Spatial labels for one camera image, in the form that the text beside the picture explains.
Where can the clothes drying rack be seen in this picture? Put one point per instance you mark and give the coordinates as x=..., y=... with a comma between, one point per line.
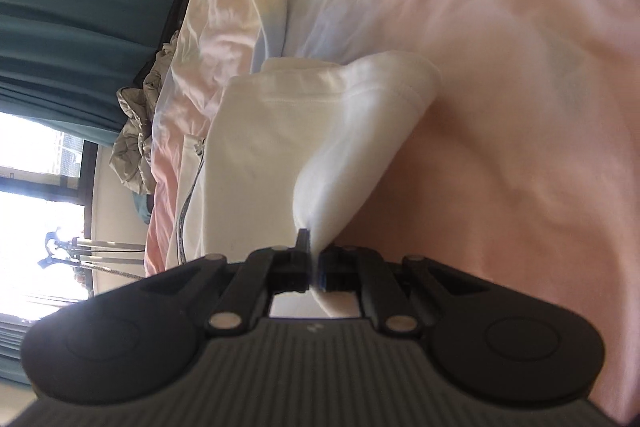
x=85, y=254

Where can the window with dark frame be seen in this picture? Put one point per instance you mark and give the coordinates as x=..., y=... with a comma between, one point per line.
x=40, y=217

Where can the pastel pink bed sheet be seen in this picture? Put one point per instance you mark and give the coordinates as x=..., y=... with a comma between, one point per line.
x=500, y=82

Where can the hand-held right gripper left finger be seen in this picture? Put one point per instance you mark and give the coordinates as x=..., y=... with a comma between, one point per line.
x=302, y=252

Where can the teal curtain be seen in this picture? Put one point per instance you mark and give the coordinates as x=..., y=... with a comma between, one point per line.
x=75, y=22

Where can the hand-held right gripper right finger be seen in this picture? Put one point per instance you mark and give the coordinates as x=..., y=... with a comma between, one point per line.
x=326, y=271

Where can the grey crumpled cloth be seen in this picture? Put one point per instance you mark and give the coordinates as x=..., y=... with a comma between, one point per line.
x=137, y=127

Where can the white hooded sweatshirt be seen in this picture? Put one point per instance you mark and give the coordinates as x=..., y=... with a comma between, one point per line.
x=260, y=157

